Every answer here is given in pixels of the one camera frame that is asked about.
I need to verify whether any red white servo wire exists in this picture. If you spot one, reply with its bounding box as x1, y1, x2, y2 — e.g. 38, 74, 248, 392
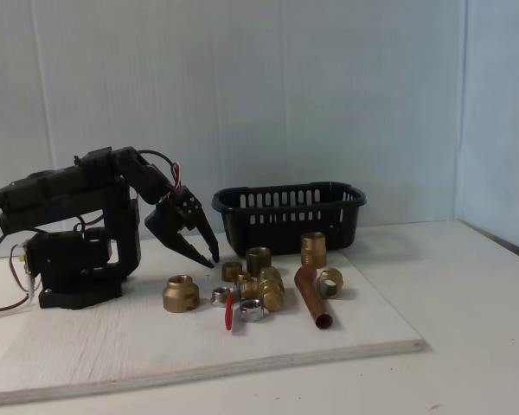
170, 162, 186, 191

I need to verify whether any brass threaded adapter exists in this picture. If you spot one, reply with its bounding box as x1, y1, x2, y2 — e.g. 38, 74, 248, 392
300, 232, 328, 270

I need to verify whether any dark brass sleeve coupling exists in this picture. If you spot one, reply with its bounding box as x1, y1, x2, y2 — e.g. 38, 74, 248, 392
245, 246, 272, 278

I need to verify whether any chrome cap nut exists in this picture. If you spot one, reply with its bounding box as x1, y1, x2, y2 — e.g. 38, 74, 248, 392
239, 298, 267, 323

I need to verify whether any small silver threaded bushing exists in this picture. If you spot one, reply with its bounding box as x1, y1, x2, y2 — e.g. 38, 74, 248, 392
210, 285, 231, 308

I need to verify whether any black slotted plastic basket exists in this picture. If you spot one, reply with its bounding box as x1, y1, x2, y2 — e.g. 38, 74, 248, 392
210, 181, 368, 257

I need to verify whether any white painted wooden board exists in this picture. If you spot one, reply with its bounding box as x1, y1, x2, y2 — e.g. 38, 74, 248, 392
0, 248, 429, 407

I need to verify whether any brass hex ring fitting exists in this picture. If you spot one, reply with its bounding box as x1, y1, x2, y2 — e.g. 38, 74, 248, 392
315, 267, 343, 300

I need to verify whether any large brass reducer coupling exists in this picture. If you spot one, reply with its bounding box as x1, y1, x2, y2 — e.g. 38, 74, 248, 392
162, 274, 201, 312

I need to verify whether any copper pipe piece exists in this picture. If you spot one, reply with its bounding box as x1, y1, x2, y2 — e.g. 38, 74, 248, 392
293, 265, 335, 332

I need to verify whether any black camera cable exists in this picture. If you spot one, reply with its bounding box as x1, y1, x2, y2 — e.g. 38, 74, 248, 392
137, 149, 176, 182

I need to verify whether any small brass hex nipple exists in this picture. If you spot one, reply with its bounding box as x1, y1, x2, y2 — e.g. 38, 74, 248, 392
221, 260, 244, 284

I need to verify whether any brass ball valve red handle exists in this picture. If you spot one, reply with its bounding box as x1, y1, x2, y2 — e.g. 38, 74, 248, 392
222, 266, 286, 333

